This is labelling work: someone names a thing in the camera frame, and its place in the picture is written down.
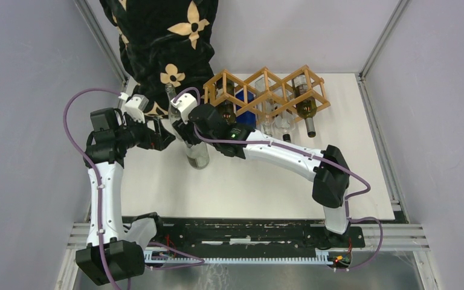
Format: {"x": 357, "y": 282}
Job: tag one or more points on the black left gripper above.
{"x": 159, "y": 139}

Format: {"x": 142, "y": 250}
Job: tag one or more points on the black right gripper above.
{"x": 185, "y": 131}

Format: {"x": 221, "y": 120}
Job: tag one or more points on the green wine bottle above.
{"x": 307, "y": 108}
{"x": 226, "y": 108}

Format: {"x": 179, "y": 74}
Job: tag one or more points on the clear bottle with dark label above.
{"x": 173, "y": 113}

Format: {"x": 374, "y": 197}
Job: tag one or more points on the clear bottle with black label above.
{"x": 197, "y": 155}

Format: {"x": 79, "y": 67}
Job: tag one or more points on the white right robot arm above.
{"x": 326, "y": 169}

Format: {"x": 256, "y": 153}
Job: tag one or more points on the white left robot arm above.
{"x": 113, "y": 252}

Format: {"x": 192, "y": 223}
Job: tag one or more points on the clear empty glass bottle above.
{"x": 266, "y": 107}

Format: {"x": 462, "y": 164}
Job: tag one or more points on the small dark bottle neck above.
{"x": 286, "y": 138}

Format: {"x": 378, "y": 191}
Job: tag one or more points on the wooden lattice wine rack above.
{"x": 247, "y": 97}

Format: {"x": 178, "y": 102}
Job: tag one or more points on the black floral plush blanket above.
{"x": 164, "y": 42}

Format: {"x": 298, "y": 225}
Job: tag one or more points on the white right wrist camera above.
{"x": 185, "y": 104}

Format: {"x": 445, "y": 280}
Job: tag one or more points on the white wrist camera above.
{"x": 135, "y": 106}
{"x": 185, "y": 104}

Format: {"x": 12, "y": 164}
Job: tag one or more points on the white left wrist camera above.
{"x": 135, "y": 106}

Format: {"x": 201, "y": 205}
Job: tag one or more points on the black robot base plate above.
{"x": 229, "y": 238}

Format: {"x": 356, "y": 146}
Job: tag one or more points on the white slotted cable duct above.
{"x": 160, "y": 256}

